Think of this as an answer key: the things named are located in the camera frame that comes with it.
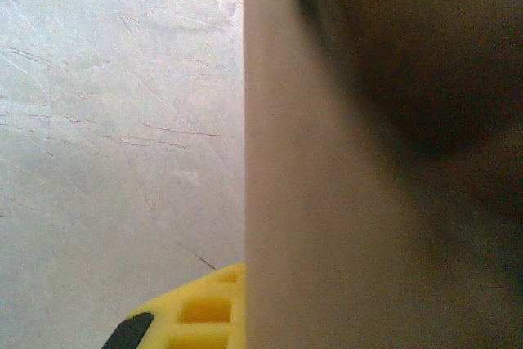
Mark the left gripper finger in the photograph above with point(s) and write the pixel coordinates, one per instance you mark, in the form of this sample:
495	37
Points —
204	312

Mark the brown cardboard box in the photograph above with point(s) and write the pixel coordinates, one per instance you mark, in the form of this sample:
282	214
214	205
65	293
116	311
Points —
327	202

